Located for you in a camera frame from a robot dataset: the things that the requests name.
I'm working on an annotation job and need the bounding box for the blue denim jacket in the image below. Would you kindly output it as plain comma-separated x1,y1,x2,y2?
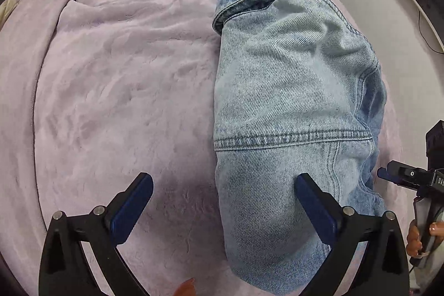
213,0,386,295

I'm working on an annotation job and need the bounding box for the person's right hand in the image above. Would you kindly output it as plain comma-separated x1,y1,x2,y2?
405,219,444,257

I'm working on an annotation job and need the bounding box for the person's left hand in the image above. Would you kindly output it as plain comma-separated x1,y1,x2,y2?
173,278,196,296

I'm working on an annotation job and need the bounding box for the lilac plush blanket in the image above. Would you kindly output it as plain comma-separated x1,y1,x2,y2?
0,0,417,296

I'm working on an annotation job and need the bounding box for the cream quilted pillow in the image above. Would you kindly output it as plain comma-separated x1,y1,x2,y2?
0,0,17,29

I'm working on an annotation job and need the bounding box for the black cable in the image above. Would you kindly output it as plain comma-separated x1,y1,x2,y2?
417,10,444,56

